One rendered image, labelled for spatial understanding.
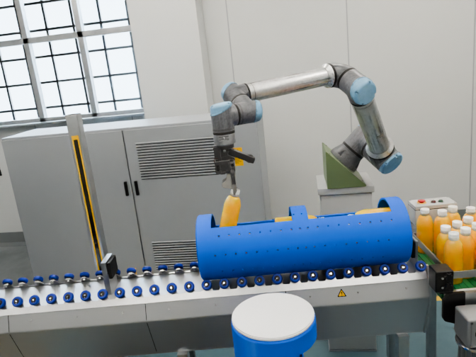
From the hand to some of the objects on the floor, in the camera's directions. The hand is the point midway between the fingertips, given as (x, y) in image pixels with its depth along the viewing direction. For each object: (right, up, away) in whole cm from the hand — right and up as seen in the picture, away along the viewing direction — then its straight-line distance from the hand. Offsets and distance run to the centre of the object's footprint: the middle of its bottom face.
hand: (236, 190), depth 188 cm
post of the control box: (+108, -112, +59) cm, 166 cm away
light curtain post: (-61, -128, +70) cm, 158 cm away
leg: (+80, -124, +25) cm, 150 cm away
